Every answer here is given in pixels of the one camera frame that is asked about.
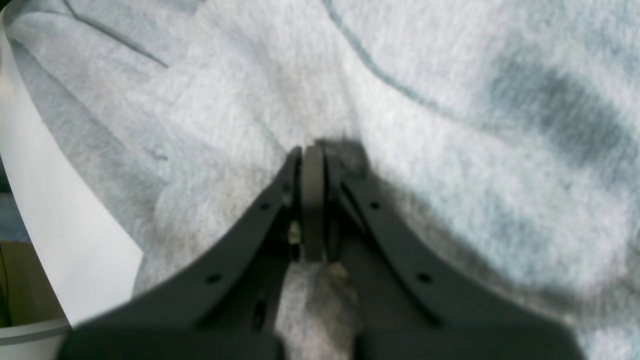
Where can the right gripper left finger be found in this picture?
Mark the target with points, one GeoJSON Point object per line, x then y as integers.
{"type": "Point", "coordinates": [224, 305]}

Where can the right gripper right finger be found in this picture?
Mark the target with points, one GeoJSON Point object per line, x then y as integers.
{"type": "Point", "coordinates": [414, 305]}

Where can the grey t-shirt with black lettering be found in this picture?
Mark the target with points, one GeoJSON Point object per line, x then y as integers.
{"type": "Point", "coordinates": [505, 132]}

